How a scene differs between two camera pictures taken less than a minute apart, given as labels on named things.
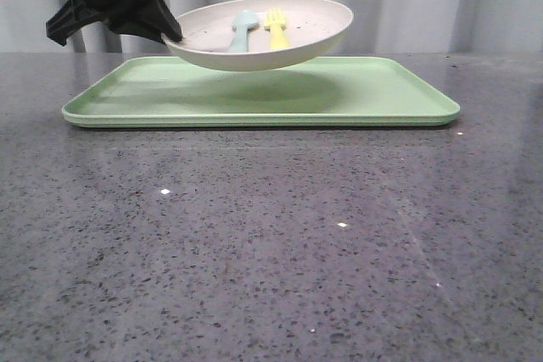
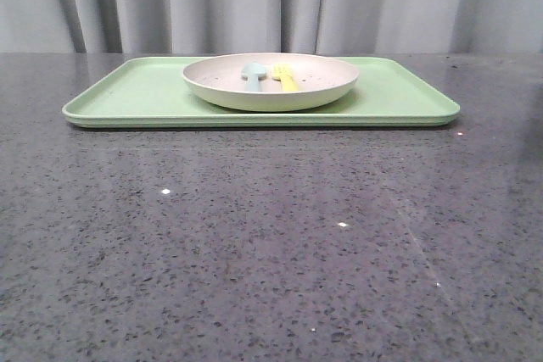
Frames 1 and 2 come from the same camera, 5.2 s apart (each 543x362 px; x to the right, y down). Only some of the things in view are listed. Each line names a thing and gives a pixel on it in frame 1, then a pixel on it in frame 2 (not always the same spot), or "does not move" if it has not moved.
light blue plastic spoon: (243, 21) -> (252, 71)
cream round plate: (254, 32) -> (319, 80)
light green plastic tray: (343, 91) does not move
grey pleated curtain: (399, 3) does not move
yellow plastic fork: (275, 21) -> (284, 73)
